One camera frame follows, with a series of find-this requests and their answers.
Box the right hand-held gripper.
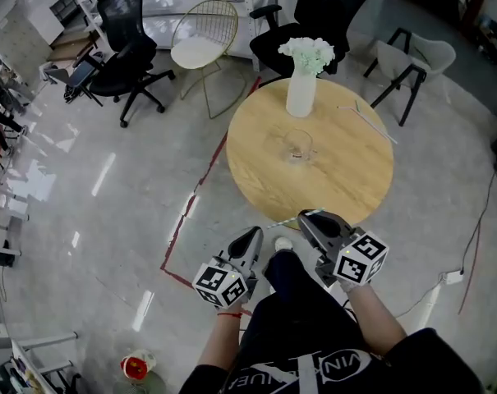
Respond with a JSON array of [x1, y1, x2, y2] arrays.
[[297, 209, 389, 289]]

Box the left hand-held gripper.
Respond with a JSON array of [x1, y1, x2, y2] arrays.
[[192, 226, 265, 309]]

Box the clear glass cup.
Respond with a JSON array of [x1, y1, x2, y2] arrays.
[[281, 128, 319, 166]]

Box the white bent straw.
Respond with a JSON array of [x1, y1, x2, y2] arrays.
[[337, 105, 398, 145]]

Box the person's right forearm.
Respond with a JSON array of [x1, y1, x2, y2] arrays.
[[340, 280, 409, 360]]

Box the person's left forearm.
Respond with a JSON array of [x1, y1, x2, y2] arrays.
[[197, 309, 243, 372]]

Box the round wooden table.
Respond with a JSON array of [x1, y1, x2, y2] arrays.
[[225, 76, 395, 231]]

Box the person's dark trousers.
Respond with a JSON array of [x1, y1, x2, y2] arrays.
[[238, 249, 370, 371]]

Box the white ribbed vase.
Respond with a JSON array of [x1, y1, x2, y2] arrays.
[[285, 62, 317, 118]]

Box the red and white bucket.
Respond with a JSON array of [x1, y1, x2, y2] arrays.
[[120, 349, 158, 385]]

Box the person's black printed shirt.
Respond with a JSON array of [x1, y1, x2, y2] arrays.
[[177, 327, 486, 394]]

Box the grey round bin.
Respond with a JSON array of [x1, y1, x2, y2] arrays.
[[112, 369, 168, 394]]

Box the grey armchair with black legs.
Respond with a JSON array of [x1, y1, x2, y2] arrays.
[[362, 26, 458, 127]]

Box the black padded office chair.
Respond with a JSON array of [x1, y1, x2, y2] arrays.
[[249, 0, 373, 88]]

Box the black mesh office chair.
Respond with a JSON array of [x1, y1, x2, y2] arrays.
[[88, 0, 177, 129]]

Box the black stool with tablet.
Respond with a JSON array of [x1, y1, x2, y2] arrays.
[[62, 53, 106, 107]]

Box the dark wooden shelf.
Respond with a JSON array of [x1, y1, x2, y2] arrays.
[[457, 0, 497, 71]]

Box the brown wooden boards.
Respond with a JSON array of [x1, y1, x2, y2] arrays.
[[46, 30, 102, 63]]

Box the white desk with clutter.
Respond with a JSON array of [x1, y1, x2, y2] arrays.
[[0, 322, 80, 394]]

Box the white cabinet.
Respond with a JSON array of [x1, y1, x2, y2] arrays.
[[0, 0, 65, 86]]

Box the white floor cable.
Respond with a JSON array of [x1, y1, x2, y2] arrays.
[[394, 281, 443, 319]]

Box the black floor cable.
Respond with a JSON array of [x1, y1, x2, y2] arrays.
[[460, 173, 496, 274]]

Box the red floor cable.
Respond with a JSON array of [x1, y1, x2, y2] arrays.
[[457, 170, 497, 316]]

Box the gold wire chair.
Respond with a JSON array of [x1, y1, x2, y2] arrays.
[[169, 0, 248, 120]]

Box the white metal shelf frame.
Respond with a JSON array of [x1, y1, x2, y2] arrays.
[[239, 0, 278, 73]]

